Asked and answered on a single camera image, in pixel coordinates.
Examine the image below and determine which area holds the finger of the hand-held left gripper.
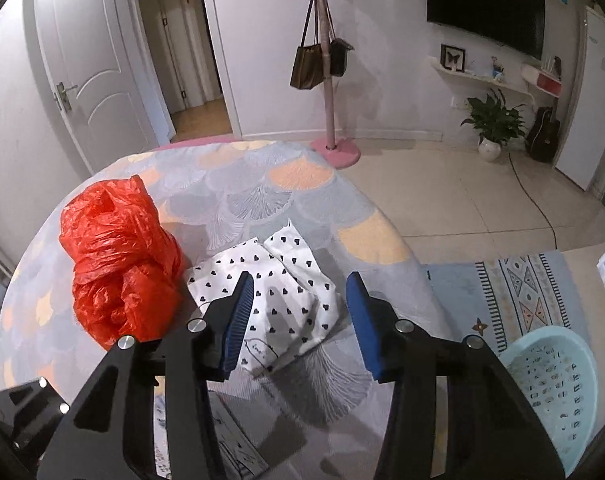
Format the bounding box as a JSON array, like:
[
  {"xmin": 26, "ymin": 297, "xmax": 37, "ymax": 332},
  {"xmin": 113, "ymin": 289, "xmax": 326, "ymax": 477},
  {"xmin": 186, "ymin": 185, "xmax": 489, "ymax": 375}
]
[{"xmin": 0, "ymin": 376, "xmax": 72, "ymax": 463}]

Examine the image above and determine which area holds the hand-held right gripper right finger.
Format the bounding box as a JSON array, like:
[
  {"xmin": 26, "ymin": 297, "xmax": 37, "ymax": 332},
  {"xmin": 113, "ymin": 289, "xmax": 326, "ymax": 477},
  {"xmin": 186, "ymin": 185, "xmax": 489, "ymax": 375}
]
[{"xmin": 346, "ymin": 271, "xmax": 566, "ymax": 480}]

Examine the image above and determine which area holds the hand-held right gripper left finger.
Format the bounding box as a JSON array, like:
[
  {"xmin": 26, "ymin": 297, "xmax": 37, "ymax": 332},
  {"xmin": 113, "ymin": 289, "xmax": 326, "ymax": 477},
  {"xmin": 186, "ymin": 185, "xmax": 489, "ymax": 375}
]
[{"xmin": 37, "ymin": 271, "xmax": 256, "ymax": 480}]

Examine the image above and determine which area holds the white heart-print bag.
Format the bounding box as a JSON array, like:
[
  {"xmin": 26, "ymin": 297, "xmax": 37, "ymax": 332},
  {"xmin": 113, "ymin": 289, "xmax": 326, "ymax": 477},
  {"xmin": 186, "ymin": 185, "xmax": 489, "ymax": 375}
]
[{"xmin": 184, "ymin": 218, "xmax": 344, "ymax": 378}]

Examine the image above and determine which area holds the light blue plastic basket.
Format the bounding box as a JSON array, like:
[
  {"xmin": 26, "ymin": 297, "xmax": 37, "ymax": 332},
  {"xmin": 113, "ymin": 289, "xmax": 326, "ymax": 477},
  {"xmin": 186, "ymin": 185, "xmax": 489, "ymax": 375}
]
[{"xmin": 497, "ymin": 325, "xmax": 599, "ymax": 480}]

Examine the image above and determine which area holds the small black shoulder bag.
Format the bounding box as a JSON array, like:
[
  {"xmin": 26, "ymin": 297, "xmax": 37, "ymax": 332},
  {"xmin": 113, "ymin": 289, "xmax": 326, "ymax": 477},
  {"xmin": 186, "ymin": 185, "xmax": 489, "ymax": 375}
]
[{"xmin": 329, "ymin": 37, "xmax": 355, "ymax": 78}]

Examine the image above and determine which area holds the red plastic bag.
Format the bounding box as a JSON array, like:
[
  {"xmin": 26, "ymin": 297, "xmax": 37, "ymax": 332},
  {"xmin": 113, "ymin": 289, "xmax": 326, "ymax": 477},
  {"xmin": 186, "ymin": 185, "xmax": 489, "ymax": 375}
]
[{"xmin": 59, "ymin": 175, "xmax": 186, "ymax": 352}]

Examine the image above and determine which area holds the potted green plant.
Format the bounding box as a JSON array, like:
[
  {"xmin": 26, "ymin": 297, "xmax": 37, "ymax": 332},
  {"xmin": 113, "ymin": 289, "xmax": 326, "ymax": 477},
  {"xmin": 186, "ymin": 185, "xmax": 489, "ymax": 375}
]
[{"xmin": 460, "ymin": 87, "xmax": 527, "ymax": 162}]

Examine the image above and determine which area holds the pink coat rack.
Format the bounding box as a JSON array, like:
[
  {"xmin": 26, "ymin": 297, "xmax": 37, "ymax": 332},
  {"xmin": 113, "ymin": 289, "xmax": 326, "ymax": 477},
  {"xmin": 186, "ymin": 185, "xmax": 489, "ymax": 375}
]
[{"xmin": 305, "ymin": 0, "xmax": 362, "ymax": 170}]

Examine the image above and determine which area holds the black acoustic guitar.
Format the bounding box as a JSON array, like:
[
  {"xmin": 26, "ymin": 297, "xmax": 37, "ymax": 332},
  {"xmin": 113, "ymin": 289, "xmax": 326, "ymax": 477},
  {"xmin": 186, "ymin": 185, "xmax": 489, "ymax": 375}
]
[{"xmin": 525, "ymin": 95, "xmax": 562, "ymax": 163}]

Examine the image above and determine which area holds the brown tote bag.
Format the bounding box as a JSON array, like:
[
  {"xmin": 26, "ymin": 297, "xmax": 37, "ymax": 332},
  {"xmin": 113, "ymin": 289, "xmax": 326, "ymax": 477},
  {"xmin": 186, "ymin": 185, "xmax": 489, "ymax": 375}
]
[{"xmin": 289, "ymin": 0, "xmax": 326, "ymax": 92}]

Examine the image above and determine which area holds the white floating shelf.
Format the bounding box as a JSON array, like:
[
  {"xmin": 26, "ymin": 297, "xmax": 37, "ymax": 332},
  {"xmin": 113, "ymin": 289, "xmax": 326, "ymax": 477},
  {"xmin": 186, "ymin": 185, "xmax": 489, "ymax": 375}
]
[{"xmin": 429, "ymin": 56, "xmax": 533, "ymax": 96}]

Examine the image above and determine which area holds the framed butterfly picture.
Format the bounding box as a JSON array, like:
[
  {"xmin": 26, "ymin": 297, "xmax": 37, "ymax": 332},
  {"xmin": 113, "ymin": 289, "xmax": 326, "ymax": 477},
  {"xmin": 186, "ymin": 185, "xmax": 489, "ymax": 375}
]
[{"xmin": 440, "ymin": 43, "xmax": 467, "ymax": 73}]

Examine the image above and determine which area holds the white door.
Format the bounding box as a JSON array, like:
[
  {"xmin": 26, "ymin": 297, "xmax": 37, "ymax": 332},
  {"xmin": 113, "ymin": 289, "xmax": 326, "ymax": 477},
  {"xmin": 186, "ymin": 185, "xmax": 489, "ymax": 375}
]
[{"xmin": 22, "ymin": 0, "xmax": 163, "ymax": 171}]

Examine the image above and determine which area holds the white refrigerator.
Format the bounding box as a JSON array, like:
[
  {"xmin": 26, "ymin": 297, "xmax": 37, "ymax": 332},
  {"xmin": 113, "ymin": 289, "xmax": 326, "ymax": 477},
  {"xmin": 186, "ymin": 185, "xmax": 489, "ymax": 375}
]
[{"xmin": 554, "ymin": 6, "xmax": 605, "ymax": 193}]

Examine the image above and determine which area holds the black floor cable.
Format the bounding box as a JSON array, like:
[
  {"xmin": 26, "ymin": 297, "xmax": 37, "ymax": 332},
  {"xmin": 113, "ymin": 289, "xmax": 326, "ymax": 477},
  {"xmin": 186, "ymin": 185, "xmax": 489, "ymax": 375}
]
[{"xmin": 507, "ymin": 152, "xmax": 563, "ymax": 251}]

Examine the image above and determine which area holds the metal door handle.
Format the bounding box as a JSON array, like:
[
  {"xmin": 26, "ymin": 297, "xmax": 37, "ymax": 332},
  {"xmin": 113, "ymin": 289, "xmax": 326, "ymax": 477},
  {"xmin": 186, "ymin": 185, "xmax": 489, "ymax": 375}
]
[{"xmin": 52, "ymin": 81, "xmax": 78, "ymax": 112}]

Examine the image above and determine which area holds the red white wall box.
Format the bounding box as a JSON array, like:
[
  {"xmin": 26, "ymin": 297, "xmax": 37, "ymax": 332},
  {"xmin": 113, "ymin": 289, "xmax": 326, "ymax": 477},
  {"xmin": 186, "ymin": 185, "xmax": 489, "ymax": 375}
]
[{"xmin": 521, "ymin": 64, "xmax": 563, "ymax": 98}]

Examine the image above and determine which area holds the black wall television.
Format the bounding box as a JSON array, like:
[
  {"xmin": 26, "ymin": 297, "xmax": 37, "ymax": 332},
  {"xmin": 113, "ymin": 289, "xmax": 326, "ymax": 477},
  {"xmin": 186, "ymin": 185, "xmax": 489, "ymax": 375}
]
[{"xmin": 426, "ymin": 0, "xmax": 546, "ymax": 61}]

